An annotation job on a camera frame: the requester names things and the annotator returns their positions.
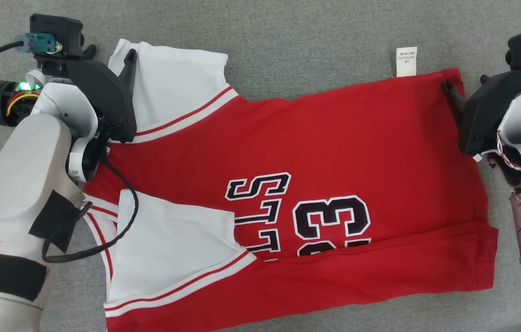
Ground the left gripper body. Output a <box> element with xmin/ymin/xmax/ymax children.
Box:
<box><xmin>64</xmin><ymin>60</ymin><xmax>137</xmax><ymax>143</ymax></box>

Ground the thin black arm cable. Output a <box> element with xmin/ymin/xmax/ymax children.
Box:
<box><xmin>41</xmin><ymin>154</ymin><xmax>140</xmax><ymax>264</ymax></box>

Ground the red white basketball jersey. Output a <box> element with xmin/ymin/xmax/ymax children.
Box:
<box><xmin>83</xmin><ymin>39</ymin><xmax>500</xmax><ymax>332</ymax></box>

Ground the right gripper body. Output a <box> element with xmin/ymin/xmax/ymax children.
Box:
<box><xmin>457</xmin><ymin>69</ymin><xmax>521</xmax><ymax>157</ymax></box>

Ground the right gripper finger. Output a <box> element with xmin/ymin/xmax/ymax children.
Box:
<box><xmin>442</xmin><ymin>80</ymin><xmax>467</xmax><ymax>114</ymax></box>

